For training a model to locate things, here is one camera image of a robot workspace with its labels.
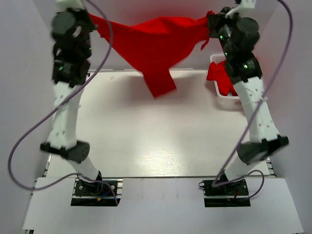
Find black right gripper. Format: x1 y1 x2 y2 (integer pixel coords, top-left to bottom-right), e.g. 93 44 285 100
207 7 243 59

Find red t shirt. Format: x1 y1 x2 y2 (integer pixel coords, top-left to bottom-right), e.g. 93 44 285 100
90 15 210 98

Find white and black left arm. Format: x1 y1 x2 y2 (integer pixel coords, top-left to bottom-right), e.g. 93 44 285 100
40 0 103 195

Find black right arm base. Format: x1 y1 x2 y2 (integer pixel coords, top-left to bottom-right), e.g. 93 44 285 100
198 180 251 208

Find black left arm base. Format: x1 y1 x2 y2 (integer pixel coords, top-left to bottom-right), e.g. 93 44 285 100
71 178 123 207

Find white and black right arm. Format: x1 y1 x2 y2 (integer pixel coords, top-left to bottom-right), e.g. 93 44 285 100
207 0 293 195

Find red t shirts in basket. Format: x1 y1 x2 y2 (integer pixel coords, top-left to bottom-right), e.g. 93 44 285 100
206 57 258 97

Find white plastic basket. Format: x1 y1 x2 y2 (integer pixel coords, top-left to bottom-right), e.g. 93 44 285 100
210 54 242 111

